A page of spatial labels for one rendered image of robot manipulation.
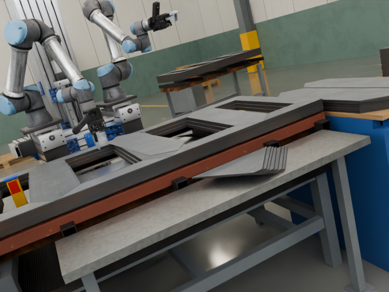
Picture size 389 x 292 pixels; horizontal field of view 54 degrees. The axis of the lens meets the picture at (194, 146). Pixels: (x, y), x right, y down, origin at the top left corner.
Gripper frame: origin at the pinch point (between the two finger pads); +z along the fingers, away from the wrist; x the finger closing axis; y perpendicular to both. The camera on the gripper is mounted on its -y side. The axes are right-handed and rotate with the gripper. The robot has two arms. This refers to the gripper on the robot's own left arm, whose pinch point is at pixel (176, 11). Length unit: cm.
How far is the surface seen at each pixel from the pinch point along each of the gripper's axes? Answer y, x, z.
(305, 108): 56, 37, 73
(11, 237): 46, 145, 0
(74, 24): -27, -651, -766
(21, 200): 54, 113, -46
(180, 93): 161, -389, -300
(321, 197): 101, 43, 72
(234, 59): 107, -328, -139
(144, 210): 55, 116, 34
